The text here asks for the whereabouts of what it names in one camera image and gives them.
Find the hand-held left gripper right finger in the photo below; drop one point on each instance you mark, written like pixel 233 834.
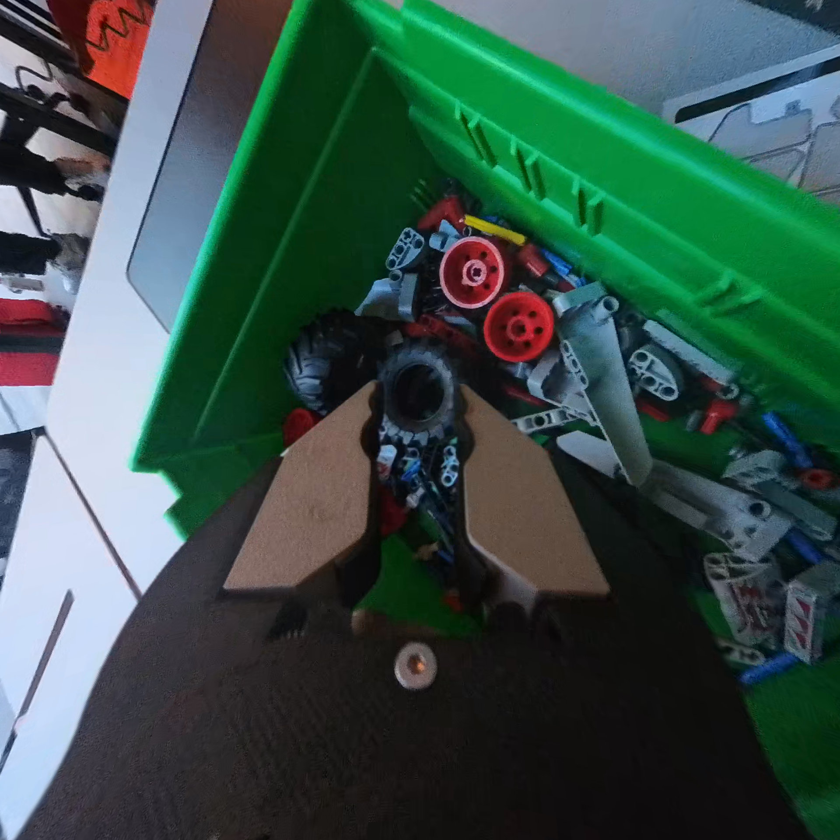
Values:
pixel 525 518

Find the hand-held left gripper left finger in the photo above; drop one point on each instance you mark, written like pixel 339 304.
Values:
pixel 308 512

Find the black lego tyre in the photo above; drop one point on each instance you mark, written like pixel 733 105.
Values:
pixel 394 420
pixel 321 361

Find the pile of lego pieces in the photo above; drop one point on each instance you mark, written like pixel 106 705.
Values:
pixel 689 394

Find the green plastic bin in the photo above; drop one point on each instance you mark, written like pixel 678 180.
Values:
pixel 295 197

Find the red lego wheel hub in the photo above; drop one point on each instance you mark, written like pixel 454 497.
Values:
pixel 459 289
pixel 302 425
pixel 535 334

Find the large grey lego panel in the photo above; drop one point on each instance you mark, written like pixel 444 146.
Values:
pixel 610 407

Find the yellow lego beam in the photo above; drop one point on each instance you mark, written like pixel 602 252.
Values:
pixel 492 228

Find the white sticker sheet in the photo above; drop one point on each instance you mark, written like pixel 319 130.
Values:
pixel 754 131

